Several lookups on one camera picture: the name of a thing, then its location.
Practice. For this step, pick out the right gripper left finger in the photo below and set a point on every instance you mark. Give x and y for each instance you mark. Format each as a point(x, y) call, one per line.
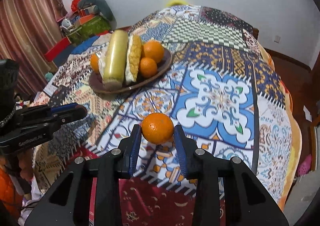
point(129, 147)

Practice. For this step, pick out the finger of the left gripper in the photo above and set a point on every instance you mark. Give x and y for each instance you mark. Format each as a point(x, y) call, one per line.
point(57, 120)
point(67, 108)

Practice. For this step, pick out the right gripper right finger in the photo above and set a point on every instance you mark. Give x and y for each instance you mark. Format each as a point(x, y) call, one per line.
point(185, 149)

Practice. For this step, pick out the small mandarin orange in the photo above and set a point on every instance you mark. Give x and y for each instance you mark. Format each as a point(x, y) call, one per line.
point(157, 128)

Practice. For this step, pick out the yellow banana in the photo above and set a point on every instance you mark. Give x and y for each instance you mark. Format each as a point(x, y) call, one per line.
point(114, 61)

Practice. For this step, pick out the dark purple plate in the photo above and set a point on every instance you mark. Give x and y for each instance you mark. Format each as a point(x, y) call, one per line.
point(96, 83)

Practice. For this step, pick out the mandarin behind banana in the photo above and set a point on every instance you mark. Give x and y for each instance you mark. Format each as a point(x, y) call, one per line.
point(94, 62)

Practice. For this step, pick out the red box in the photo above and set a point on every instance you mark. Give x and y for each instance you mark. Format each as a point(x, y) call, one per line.
point(60, 51)

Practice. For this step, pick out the colourful patchwork tablecloth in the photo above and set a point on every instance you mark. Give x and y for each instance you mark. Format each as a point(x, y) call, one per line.
point(221, 88)

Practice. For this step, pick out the small mandarin on plate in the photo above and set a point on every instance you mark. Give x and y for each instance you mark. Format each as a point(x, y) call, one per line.
point(147, 67)

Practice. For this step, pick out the green storage box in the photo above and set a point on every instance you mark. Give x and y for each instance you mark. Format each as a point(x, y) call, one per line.
point(96, 25)

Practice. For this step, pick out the peeled pomelo segment on plate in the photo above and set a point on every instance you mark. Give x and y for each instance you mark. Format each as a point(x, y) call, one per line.
point(133, 56)

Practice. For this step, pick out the large orange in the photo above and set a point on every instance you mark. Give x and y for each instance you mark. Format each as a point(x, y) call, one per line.
point(153, 50)

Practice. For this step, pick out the grey neck pillow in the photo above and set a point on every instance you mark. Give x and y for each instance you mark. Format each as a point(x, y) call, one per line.
point(99, 7)

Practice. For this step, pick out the red plastic bag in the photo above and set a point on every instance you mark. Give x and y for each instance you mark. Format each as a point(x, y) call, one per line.
point(74, 5)

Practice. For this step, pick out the striped curtain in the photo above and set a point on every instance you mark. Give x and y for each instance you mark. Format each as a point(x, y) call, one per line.
point(29, 30)

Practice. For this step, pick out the yellow foam arch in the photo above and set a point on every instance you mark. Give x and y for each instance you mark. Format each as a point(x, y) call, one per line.
point(172, 3)

